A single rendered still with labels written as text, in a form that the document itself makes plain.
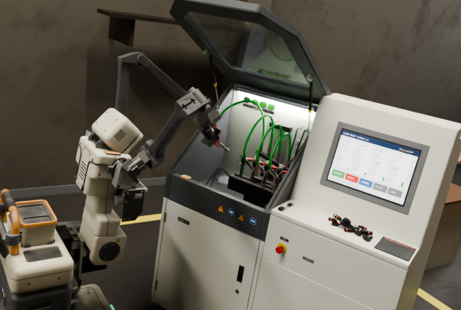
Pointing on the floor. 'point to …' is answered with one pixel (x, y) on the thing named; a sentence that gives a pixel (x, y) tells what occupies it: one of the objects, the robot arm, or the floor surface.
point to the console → (383, 271)
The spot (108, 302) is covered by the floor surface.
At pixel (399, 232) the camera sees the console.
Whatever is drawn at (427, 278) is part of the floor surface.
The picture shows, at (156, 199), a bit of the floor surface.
